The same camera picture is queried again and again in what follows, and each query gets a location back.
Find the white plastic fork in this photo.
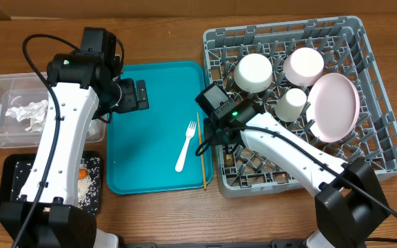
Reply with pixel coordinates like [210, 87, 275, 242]
[175, 121, 196, 172]

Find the small white bowl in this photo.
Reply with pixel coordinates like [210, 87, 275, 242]
[234, 54, 273, 93]

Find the white cup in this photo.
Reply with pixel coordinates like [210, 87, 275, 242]
[275, 88, 307, 122]

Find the orange carrot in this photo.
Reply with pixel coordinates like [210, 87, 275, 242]
[78, 168, 88, 180]

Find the white paper ball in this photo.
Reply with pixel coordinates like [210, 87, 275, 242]
[6, 100, 48, 132]

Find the pink bowl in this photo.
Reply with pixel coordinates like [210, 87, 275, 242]
[283, 48, 324, 87]

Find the pink plate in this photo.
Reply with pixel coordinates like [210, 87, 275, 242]
[305, 73, 360, 143]

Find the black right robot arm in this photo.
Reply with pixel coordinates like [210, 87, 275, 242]
[195, 83, 397, 247]

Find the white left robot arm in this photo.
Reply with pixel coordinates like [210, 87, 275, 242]
[0, 27, 149, 247]

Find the grey dishwasher rack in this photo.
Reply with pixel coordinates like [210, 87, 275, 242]
[203, 16, 397, 180]

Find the wooden chopstick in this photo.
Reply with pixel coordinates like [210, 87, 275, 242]
[196, 111, 208, 191]

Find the teal plastic tray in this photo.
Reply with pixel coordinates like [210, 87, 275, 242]
[106, 61, 214, 195]

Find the clear plastic bin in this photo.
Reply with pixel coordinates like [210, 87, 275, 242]
[0, 73, 48, 148]

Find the black tray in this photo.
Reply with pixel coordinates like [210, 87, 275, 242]
[0, 151, 103, 215]

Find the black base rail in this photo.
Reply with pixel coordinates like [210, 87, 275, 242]
[119, 238, 305, 248]

